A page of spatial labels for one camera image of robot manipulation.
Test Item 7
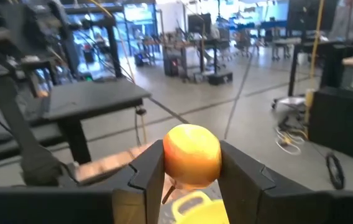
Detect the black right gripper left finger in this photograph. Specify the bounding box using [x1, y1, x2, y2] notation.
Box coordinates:
[0, 139, 167, 224]

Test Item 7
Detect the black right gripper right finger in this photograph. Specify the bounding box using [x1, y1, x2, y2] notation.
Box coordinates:
[218, 139, 353, 224]

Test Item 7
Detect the red yellow toy peach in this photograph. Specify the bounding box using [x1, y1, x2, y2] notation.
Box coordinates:
[161, 123, 223, 205]

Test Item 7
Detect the yellow plastic colander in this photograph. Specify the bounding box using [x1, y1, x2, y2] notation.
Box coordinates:
[171, 190, 231, 224]

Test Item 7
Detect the black standing desk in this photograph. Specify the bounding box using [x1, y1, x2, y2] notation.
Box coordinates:
[0, 77, 152, 166]

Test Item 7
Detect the rolling stand base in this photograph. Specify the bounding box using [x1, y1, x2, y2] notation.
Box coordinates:
[271, 43, 308, 110]

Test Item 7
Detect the black computer tower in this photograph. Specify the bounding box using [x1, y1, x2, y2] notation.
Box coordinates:
[163, 51, 180, 77]

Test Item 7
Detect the black floor base box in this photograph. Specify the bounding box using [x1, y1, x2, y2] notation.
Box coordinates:
[206, 70, 234, 86]

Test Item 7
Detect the black equipment box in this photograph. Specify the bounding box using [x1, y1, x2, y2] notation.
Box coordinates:
[308, 86, 353, 165]

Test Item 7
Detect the black steel column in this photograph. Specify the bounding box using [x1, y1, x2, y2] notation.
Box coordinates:
[100, 15, 124, 78]

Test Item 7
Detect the black computer monitor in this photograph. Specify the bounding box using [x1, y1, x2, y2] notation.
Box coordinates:
[286, 0, 324, 32]

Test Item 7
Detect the person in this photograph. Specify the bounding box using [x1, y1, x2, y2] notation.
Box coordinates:
[328, 0, 353, 42]

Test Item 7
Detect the black cable with round puck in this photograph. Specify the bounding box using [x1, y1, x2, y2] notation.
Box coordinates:
[134, 105, 149, 147]

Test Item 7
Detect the white cable coil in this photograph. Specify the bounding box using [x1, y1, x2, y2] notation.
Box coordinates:
[274, 125, 307, 156]

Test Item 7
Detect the black cable loop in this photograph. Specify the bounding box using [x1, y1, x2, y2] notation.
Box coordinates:
[325, 151, 346, 191]

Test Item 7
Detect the long thin black cable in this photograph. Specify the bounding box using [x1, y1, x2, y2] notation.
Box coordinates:
[224, 46, 256, 140]

